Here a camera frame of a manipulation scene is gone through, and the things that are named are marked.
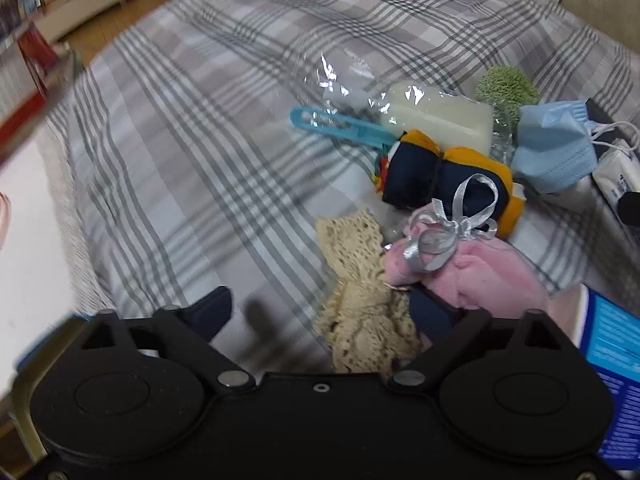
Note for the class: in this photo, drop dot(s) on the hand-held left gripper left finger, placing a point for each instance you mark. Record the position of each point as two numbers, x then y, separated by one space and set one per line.
212 310

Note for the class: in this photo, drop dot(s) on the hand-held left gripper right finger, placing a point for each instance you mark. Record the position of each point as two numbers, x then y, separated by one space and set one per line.
430 312

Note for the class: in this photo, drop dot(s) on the silver ribbon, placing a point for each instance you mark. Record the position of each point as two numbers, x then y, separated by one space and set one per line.
431 260

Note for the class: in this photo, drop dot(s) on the pink cloth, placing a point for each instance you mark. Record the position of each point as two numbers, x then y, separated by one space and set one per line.
480 275

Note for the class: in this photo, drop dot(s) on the cream lace doily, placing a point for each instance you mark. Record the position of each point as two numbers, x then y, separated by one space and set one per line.
360 305

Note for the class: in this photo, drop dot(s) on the blue face mask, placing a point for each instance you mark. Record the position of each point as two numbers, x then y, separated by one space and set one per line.
545 150

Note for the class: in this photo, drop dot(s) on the light blue plastic clip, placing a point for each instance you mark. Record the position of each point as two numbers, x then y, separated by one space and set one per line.
350 127

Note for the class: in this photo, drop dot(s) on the green knitted cloth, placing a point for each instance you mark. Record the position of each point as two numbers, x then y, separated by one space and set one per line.
505 87

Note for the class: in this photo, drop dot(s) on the navy and yellow cloth bundle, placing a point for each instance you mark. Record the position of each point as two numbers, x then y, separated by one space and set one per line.
425 170

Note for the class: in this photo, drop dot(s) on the blue tissue box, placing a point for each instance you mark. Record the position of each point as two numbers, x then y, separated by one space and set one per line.
615 350

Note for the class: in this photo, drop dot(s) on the white lace-edged cloth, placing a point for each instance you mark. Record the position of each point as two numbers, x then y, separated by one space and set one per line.
30 260

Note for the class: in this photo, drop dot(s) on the black object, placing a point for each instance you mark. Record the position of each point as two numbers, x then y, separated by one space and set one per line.
630 207

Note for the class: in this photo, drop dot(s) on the white wipes packet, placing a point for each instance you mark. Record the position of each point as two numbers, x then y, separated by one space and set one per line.
620 170

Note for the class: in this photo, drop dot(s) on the clear plastic bag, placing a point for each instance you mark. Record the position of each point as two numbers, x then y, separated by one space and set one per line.
330 75

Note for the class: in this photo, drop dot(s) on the red box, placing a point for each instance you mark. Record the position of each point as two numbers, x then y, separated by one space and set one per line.
37 55

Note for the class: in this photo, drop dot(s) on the white cabinet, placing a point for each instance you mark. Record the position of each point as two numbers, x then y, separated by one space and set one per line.
80 5

